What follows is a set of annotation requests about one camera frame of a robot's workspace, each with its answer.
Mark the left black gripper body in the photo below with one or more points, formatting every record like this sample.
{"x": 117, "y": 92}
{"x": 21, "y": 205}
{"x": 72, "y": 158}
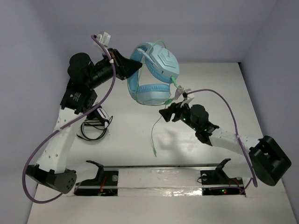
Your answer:
{"x": 117, "y": 64}

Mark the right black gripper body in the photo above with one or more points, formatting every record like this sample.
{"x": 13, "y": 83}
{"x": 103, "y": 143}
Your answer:
{"x": 182, "y": 112}

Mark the light blue headphones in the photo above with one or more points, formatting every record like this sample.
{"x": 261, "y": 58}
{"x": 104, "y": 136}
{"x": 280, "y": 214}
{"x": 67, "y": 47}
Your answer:
{"x": 163, "y": 65}

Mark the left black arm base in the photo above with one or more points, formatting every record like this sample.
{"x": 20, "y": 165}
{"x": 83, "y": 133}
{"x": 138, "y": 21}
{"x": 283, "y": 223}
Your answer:
{"x": 105, "y": 183}

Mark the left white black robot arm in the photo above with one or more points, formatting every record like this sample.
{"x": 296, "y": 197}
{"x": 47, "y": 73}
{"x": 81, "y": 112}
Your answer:
{"x": 50, "y": 169}

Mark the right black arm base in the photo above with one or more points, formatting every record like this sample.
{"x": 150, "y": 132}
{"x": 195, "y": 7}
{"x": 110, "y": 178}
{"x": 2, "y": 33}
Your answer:
{"x": 215, "y": 182}

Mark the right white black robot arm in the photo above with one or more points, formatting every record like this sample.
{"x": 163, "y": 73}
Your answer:
{"x": 264, "y": 158}

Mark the silver foil tape strip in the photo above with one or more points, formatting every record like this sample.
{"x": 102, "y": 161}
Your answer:
{"x": 168, "y": 182}

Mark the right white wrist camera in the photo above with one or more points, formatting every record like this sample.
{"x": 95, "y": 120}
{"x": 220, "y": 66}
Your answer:
{"x": 188, "y": 97}

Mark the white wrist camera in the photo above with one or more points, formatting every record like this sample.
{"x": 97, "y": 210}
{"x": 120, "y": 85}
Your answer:
{"x": 188, "y": 97}
{"x": 103, "y": 38}

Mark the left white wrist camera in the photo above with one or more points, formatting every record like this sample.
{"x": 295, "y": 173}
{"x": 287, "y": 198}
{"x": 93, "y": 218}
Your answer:
{"x": 103, "y": 38}

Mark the black white cable bundle device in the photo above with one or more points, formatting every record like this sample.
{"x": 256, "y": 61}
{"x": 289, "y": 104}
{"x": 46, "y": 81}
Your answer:
{"x": 99, "y": 120}

